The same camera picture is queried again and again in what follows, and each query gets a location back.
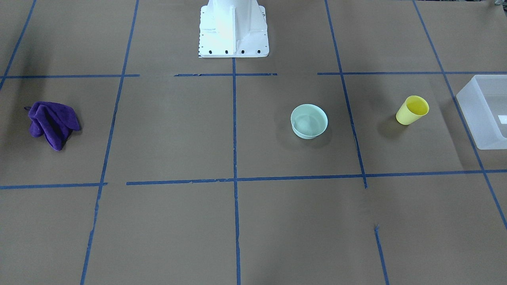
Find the mint green bowl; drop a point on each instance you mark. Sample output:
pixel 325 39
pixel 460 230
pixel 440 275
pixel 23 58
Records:
pixel 308 121

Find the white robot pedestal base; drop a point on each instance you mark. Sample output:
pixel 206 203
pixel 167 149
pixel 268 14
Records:
pixel 233 29

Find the yellow plastic cup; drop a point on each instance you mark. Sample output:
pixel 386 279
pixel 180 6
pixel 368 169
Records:
pixel 413 108

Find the purple cloth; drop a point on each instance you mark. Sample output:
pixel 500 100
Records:
pixel 55 121

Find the clear plastic storage box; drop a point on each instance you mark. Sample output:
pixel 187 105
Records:
pixel 483 102

